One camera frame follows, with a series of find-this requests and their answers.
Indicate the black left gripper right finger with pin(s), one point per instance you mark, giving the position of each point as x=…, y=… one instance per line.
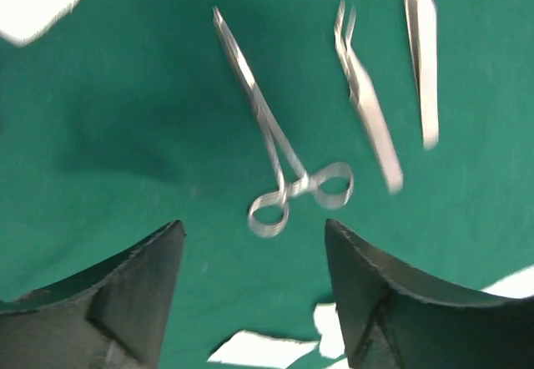
x=393, y=315

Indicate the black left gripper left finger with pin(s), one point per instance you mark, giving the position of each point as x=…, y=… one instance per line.
x=110, y=315

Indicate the steel hemostat forceps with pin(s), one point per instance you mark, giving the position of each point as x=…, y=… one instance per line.
x=331, y=186

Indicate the curved steel tweezers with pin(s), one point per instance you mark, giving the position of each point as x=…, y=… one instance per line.
x=366, y=102

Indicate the straight steel tweezers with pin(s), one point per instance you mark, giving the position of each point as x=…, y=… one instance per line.
x=421, y=21

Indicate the dark green surgical cloth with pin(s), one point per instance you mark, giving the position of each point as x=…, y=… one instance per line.
x=126, y=115

